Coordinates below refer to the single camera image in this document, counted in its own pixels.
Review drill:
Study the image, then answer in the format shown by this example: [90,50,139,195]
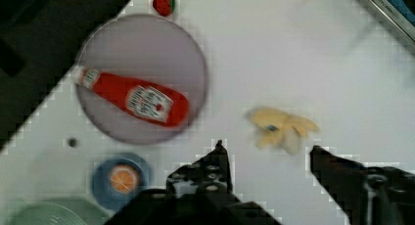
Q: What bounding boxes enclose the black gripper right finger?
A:
[309,146,415,225]

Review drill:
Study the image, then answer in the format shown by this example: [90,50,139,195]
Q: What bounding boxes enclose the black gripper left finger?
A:
[105,141,281,225]

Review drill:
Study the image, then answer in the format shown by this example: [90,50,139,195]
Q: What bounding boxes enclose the yellow plush peeled banana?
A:
[250,108,319,156]

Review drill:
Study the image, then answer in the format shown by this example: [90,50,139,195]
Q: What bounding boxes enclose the orange slice toy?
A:
[109,164,140,195]

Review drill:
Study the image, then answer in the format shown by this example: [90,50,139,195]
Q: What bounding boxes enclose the blue bowl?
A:
[91,153,152,211]

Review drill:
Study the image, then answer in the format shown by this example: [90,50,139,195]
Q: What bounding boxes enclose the red ketchup bottle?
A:
[72,66,190,127]

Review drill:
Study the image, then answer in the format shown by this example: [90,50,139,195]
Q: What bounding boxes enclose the grey round plate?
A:
[75,14,208,145]

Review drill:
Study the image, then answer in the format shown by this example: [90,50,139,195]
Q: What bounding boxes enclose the green perforated colander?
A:
[1,198,110,225]

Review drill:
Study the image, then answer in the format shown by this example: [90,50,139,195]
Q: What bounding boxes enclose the silver toaster oven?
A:
[367,0,415,44]

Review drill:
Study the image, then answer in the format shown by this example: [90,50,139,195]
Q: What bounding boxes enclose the red plush strawberry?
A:
[153,0,175,17]

